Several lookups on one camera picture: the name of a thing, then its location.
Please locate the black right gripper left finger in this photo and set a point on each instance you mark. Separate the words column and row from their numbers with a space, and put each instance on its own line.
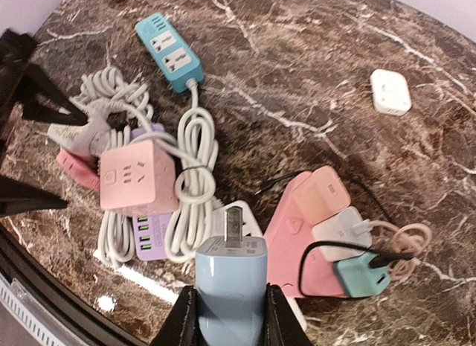
column 181, row 326

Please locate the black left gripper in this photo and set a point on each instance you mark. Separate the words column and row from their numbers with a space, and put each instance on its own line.
column 42, row 101

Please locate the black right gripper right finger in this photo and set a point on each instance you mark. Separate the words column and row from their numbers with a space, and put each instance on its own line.
column 282, row 327

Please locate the light blue charger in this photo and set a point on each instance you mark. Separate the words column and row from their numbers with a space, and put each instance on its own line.
column 231, row 282

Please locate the pink cube socket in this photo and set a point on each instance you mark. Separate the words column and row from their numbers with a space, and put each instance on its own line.
column 115, row 180

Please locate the white square adapter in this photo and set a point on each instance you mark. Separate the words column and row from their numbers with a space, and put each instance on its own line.
column 390, row 92

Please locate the white round power plug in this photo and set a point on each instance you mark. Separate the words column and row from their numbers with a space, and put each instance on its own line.
column 88, row 140

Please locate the pink flat adapter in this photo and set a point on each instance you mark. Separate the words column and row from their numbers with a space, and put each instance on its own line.
column 81, row 172

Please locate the pink triangular power strip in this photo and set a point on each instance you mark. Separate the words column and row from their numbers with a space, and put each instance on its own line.
column 287, row 237

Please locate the teal charger cube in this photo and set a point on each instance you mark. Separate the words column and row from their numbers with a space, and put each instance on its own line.
column 359, row 279

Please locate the purple power strip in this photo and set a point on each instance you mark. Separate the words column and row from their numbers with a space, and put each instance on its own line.
column 150, row 238

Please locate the white power strip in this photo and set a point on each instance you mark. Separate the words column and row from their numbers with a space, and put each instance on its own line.
column 250, row 227

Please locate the white charger cube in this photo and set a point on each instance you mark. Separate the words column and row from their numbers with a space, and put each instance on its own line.
column 348, row 227

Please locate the peach charger cube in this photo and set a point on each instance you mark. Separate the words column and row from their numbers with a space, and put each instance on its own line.
column 320, row 195

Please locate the teal power strip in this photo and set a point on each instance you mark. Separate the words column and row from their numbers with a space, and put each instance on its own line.
column 171, row 53

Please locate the white cable duct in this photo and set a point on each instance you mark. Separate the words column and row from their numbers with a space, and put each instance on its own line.
column 32, row 317

